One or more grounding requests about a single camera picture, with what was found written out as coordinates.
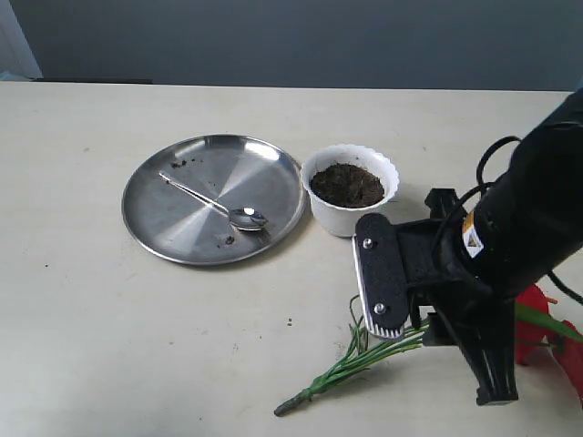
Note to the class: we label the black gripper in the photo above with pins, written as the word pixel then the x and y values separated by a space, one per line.
pixel 471 311

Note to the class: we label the red artificial flower with stem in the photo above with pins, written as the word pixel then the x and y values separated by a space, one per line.
pixel 535 328

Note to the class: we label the silver metal spoon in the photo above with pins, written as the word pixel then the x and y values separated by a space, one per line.
pixel 244 219

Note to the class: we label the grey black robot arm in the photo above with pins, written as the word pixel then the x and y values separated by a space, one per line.
pixel 529 220

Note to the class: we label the white bowl of soil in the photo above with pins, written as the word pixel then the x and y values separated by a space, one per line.
pixel 345 182

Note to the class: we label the round steel plate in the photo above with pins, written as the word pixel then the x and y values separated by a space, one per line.
pixel 237 171

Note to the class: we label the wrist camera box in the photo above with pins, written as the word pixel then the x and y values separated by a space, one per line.
pixel 382 256

